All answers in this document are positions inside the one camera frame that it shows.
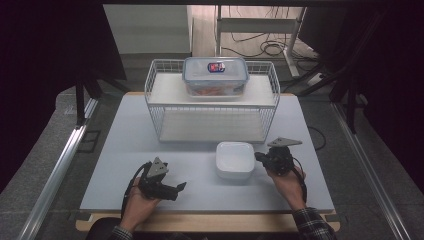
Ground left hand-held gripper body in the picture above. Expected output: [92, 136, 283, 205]
[138, 157, 179, 201]

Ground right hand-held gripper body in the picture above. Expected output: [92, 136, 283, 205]
[265, 137, 303, 177]

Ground white square bowl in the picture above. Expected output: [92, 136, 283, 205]
[215, 141, 257, 181]

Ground white wire shelf rack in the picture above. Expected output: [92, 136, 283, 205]
[144, 58, 282, 144]

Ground clear food container blue lid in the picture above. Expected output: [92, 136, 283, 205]
[181, 56, 251, 98]

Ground person's right hand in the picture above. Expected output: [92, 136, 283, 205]
[266, 167, 307, 212]

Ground person's left hand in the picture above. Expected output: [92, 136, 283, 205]
[119, 186, 161, 233]

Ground light blue table mat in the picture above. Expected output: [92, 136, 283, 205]
[79, 93, 335, 214]

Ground wooden table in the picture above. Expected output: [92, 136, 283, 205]
[75, 91, 342, 233]

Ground dark rounded object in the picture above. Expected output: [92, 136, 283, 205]
[84, 217, 126, 240]

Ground black metal stand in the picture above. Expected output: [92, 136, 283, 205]
[74, 74, 131, 128]
[295, 59, 369, 135]

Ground white power strip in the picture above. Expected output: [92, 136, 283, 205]
[305, 72, 326, 87]

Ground white cabinet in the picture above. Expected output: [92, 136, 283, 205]
[103, 4, 194, 56]

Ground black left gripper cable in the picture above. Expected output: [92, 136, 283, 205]
[120, 161, 153, 218]

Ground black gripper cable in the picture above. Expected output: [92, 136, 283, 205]
[120, 161, 153, 218]
[291, 156, 309, 204]

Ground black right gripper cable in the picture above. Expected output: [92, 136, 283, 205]
[291, 156, 309, 204]

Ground thin black floor cable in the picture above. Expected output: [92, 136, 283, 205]
[307, 125, 327, 151]

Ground aluminium rail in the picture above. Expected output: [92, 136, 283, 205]
[330, 101, 413, 240]
[17, 97, 100, 240]

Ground black floor cables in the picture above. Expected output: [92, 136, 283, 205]
[221, 5, 322, 62]

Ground white desk frame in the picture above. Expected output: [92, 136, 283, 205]
[214, 4, 308, 79]

